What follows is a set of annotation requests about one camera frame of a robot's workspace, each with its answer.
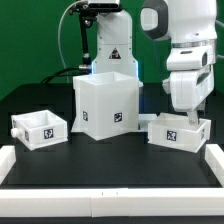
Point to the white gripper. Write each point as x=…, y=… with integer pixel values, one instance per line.
x=191, y=78

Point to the white marker tag plate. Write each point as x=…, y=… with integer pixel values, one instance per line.
x=143, y=121

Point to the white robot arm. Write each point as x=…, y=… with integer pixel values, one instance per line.
x=188, y=24

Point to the white U-shaped border fence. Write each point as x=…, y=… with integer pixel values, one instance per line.
x=112, y=202

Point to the white drawer without knob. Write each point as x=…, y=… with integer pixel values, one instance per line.
x=175, y=131

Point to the tall white drawer cabinet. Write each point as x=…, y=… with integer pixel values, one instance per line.
x=107, y=104

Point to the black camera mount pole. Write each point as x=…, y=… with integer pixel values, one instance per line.
x=86, y=19

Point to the white drawer with knob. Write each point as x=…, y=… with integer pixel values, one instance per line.
x=39, y=129

